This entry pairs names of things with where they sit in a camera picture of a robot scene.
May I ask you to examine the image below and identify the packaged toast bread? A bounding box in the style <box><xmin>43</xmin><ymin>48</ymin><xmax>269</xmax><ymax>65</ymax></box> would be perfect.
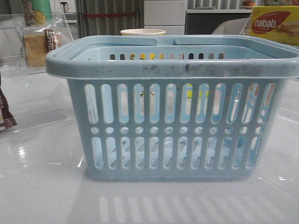
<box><xmin>21</xmin><ymin>20</ymin><xmax>63</xmax><ymax>68</ymax></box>

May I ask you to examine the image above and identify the light blue plastic basket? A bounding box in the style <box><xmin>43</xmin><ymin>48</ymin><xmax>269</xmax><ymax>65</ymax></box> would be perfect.
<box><xmin>45</xmin><ymin>35</ymin><xmax>299</xmax><ymax>180</ymax></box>

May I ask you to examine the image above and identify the yellow paper cup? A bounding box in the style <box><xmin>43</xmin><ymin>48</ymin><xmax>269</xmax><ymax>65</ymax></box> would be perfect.
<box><xmin>120</xmin><ymin>28</ymin><xmax>165</xmax><ymax>35</ymax></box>

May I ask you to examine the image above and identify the white drawer cabinet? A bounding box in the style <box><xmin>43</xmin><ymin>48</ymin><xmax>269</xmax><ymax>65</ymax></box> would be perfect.
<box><xmin>143</xmin><ymin>0</ymin><xmax>187</xmax><ymax>35</ymax></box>

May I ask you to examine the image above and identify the clear acrylic shelf left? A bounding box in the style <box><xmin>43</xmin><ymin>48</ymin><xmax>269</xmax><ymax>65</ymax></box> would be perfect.
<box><xmin>0</xmin><ymin>13</ymin><xmax>78</xmax><ymax>131</ymax></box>

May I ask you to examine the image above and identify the clear acrylic stand right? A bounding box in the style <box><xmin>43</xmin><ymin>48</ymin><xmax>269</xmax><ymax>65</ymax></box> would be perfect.
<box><xmin>239</xmin><ymin>14</ymin><xmax>252</xmax><ymax>35</ymax></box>

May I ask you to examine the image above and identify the dark red snack packet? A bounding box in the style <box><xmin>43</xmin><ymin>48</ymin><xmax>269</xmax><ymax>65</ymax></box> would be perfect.
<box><xmin>0</xmin><ymin>88</ymin><xmax>18</xmax><ymax>133</ymax></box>

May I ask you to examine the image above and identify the green yellow cartoon can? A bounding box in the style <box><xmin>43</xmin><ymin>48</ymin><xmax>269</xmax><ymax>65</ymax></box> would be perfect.
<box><xmin>21</xmin><ymin>0</ymin><xmax>52</xmax><ymax>26</ymax></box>

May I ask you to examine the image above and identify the yellow nabati wafer box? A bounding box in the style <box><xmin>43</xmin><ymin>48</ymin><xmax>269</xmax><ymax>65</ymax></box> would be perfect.
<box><xmin>247</xmin><ymin>6</ymin><xmax>299</xmax><ymax>46</ymax></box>

